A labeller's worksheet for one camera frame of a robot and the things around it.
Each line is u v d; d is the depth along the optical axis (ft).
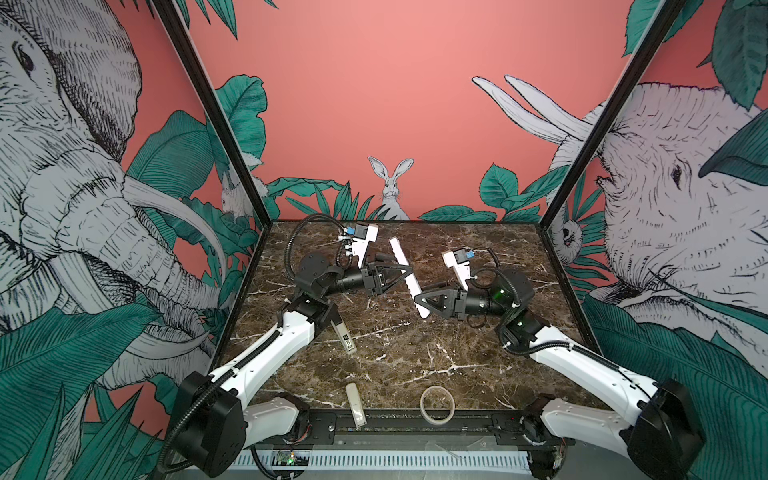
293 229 3.90
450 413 2.48
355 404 2.45
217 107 2.89
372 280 1.88
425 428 2.46
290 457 2.30
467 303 1.89
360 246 1.95
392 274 1.94
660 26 2.33
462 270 2.01
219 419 1.28
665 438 1.25
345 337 2.82
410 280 1.97
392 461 2.30
